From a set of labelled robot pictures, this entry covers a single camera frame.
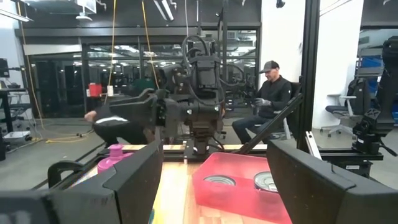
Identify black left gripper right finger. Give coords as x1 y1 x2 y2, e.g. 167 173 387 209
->
266 139 357 224

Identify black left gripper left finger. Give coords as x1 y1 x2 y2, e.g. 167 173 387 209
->
104 139 164 224

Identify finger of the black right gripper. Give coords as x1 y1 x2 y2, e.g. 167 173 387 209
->
108 95 159 128
130 88 157 102

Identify purple plastic squeeze bottle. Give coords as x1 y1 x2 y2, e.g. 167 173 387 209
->
97 143 134 175

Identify red label tin can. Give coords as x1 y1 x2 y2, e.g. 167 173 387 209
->
253 171 279 193

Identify pink translucent plastic bin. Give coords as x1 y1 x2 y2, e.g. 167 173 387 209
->
192 151 293 224

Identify silver tin can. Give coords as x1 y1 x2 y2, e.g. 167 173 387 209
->
203 175 236 187

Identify person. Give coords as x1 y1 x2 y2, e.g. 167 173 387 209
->
83 102 153 147
231 60 294 144

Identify red box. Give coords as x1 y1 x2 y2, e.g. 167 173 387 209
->
88 83 103 98

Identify black controller box stack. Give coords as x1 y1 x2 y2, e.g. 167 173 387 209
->
322 160 374 179

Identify grey office chair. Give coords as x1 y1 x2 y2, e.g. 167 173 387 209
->
320 77 373 138

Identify white flat floor box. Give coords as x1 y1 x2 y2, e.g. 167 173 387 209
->
2 130 32 144

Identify black desk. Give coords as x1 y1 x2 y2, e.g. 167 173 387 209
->
0 57 32 133

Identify blue storage bins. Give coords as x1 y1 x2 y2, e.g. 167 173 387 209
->
360 55 384 94

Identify yellow hanging cable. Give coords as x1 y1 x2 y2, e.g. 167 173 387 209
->
141 0 160 90
17 0 46 130

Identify silver aluminium bracket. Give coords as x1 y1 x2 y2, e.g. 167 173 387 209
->
304 130 323 161

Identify black arched frame handle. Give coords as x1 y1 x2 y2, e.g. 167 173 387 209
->
47 160 85 189

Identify black metal rig frame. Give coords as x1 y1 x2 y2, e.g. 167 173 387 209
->
30 0 385 190

